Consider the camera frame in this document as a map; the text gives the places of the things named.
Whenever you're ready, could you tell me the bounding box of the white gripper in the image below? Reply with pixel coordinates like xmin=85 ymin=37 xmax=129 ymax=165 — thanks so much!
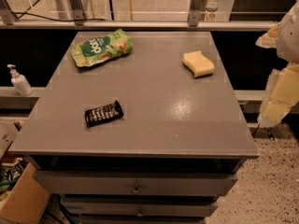
xmin=255 ymin=1 xmax=299 ymax=128

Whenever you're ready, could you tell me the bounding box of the yellow sponge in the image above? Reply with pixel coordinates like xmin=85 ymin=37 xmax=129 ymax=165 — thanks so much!
xmin=183 ymin=50 xmax=215 ymax=78

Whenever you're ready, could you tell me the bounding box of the black rxbar chocolate wrapper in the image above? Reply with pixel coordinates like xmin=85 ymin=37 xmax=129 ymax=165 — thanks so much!
xmin=84 ymin=101 xmax=123 ymax=127

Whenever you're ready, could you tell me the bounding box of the grey drawer cabinet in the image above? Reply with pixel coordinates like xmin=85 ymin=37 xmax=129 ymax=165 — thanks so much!
xmin=10 ymin=32 xmax=258 ymax=224

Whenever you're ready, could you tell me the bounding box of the green chip bag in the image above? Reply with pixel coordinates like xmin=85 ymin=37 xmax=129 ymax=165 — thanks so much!
xmin=71 ymin=29 xmax=133 ymax=67

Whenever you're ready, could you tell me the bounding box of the grey drawer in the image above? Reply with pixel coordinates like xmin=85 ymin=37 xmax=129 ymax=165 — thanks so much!
xmin=33 ymin=171 xmax=237 ymax=196
xmin=62 ymin=197 xmax=218 ymax=217

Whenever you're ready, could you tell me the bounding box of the top grey drawer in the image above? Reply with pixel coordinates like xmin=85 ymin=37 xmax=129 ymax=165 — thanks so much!
xmin=33 ymin=171 xmax=237 ymax=196

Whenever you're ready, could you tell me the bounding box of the white pump bottle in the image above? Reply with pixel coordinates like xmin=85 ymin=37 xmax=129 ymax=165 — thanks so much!
xmin=7 ymin=64 xmax=33 ymax=96

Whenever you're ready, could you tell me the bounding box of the cardboard box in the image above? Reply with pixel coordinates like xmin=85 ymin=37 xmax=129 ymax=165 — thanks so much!
xmin=0 ymin=164 xmax=50 ymax=224

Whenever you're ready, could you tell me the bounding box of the metal railing frame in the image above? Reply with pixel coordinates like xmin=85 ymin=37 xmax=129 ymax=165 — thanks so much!
xmin=0 ymin=0 xmax=299 ymax=33

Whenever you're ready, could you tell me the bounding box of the black cable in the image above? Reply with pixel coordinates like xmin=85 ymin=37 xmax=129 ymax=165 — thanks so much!
xmin=12 ymin=11 xmax=107 ymax=22

